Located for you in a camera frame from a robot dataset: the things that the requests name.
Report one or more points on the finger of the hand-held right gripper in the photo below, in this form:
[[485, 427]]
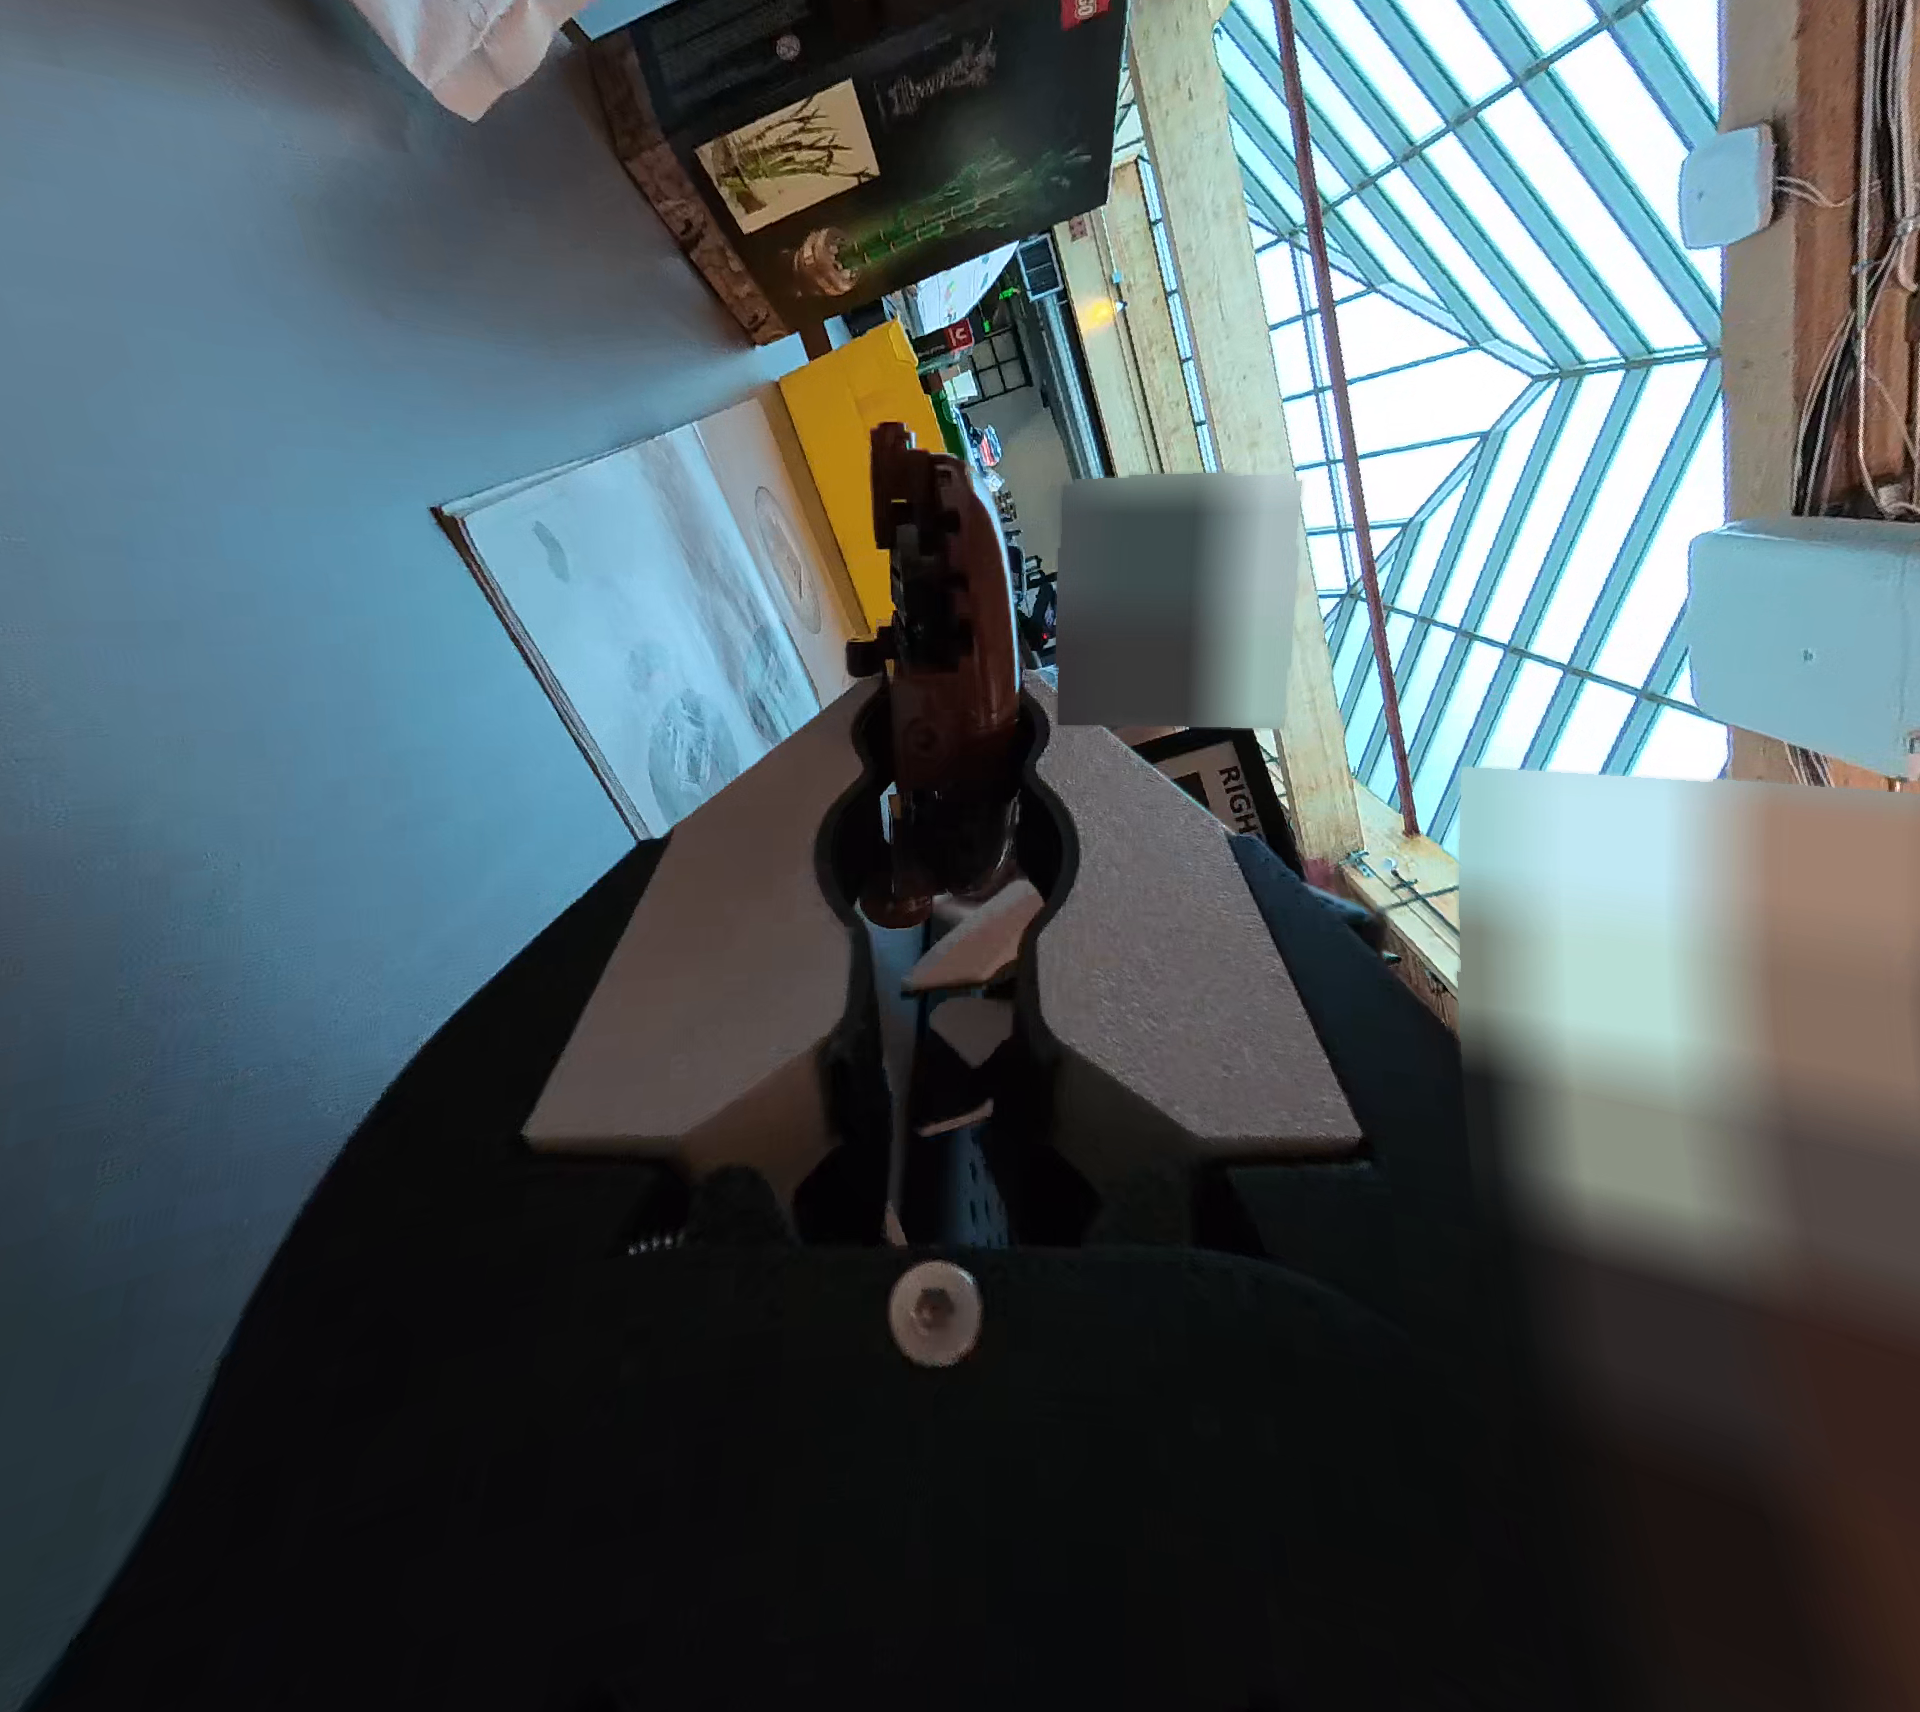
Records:
[[973, 1034], [975, 941]]

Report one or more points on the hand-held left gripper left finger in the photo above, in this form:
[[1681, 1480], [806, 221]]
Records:
[[704, 993]]

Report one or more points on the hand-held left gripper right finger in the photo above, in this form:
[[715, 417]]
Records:
[[1184, 993]]

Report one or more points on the brown brick bowl model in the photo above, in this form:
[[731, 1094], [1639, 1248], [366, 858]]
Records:
[[960, 633]]

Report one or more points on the grey desk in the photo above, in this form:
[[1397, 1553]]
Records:
[[224, 542]]

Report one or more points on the black framed marker sign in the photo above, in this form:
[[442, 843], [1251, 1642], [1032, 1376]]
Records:
[[1222, 791]]

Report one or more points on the open instruction booklet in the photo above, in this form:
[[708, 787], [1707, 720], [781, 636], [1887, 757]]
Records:
[[631, 603]]

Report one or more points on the yellow plastic bin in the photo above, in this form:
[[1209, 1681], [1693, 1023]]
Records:
[[854, 452]]

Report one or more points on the red metal rod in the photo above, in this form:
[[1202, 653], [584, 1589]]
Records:
[[1335, 363]]

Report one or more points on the large white ceiling box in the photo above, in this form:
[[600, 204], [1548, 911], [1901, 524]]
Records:
[[1800, 646]]

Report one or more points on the glass skylight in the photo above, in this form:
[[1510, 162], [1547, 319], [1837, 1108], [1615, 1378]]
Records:
[[1501, 286]]

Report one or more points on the black toy set box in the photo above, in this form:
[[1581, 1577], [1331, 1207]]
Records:
[[901, 63]]

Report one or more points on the small white ceiling box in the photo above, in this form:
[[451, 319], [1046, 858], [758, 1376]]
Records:
[[1725, 184]]

